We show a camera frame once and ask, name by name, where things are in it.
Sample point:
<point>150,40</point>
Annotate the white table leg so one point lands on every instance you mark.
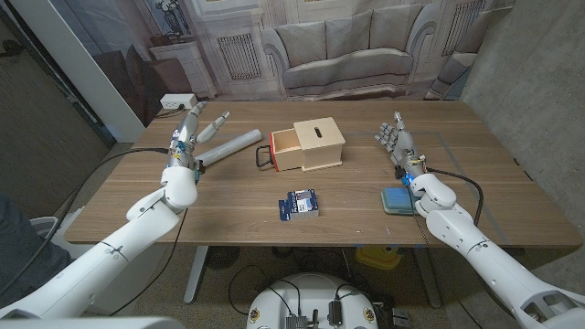
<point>195,274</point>

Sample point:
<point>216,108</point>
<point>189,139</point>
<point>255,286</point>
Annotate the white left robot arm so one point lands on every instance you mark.
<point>114,251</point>

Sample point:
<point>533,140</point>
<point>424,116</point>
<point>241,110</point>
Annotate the black round floor object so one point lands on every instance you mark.
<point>223,257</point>

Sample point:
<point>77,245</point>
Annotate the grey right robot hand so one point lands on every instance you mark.
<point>403,151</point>

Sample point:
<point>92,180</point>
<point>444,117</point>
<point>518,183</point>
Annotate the teal rectangular sponge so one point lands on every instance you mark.
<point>396,200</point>

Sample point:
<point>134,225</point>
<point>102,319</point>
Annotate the white power strip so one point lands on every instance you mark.
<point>178,100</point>

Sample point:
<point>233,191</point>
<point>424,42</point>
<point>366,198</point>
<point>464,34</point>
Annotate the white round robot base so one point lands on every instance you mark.
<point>311,297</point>

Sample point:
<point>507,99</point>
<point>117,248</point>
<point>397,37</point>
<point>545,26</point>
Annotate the person in dark clothing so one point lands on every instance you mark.
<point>23,256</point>

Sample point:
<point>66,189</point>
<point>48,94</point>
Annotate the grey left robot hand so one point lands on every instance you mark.
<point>183,146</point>

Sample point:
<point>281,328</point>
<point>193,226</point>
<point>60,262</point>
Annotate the printed living room backdrop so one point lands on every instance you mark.
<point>347,50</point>

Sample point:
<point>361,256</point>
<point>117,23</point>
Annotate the yellow object under table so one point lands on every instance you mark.
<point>378,258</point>

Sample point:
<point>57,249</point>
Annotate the blue printed package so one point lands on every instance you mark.
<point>299,204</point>

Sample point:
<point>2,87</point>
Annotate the plastic wrap roll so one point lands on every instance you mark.
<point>233,145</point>

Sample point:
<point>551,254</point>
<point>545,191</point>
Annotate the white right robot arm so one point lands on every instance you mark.
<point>480,247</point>

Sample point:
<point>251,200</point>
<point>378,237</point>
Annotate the grey table leg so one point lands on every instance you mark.
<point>429,279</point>

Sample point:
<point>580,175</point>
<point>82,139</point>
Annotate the wooden box with slot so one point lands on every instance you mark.
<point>322,146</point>

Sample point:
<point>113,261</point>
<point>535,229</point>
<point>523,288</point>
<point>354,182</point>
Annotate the white robot torso edge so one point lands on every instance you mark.
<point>91,323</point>

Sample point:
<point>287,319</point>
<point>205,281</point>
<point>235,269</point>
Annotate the white chair frame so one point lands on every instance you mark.
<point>43,226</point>

